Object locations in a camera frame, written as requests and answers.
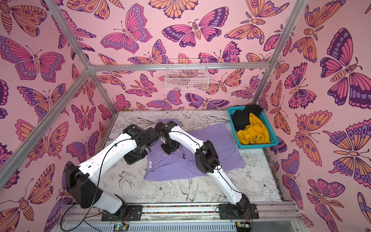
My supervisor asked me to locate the lavender purple t-shirt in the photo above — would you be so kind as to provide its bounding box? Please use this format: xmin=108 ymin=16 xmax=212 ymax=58
xmin=144 ymin=118 xmax=247 ymax=182

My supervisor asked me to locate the teal plastic laundry basket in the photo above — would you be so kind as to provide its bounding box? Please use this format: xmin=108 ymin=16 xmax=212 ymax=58
xmin=227 ymin=105 xmax=278 ymax=149

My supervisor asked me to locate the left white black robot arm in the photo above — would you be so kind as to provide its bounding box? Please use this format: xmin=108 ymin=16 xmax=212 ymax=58
xmin=65 ymin=124 xmax=160 ymax=218

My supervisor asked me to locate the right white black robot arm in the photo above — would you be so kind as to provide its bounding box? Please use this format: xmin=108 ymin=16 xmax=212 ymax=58
xmin=155 ymin=121 xmax=251 ymax=217

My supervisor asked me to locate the black t-shirt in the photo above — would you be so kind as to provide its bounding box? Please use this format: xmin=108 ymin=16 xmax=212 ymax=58
xmin=231 ymin=105 xmax=263 ymax=132

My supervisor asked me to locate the mustard yellow t-shirt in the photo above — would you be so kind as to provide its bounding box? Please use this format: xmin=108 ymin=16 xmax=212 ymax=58
xmin=237 ymin=114 xmax=271 ymax=145

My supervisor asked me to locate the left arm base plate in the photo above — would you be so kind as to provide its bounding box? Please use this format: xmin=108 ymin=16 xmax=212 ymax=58
xmin=101 ymin=205 xmax=143 ymax=222

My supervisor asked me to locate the white wire wall basket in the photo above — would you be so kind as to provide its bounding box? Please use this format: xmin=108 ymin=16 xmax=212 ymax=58
xmin=163 ymin=59 xmax=210 ymax=91

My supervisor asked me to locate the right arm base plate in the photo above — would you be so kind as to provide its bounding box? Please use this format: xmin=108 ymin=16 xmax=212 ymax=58
xmin=215 ymin=204 xmax=260 ymax=220

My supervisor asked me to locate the aluminium frame horizontal bar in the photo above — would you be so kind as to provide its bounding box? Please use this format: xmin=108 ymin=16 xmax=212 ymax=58
xmin=90 ymin=62 xmax=270 ymax=72

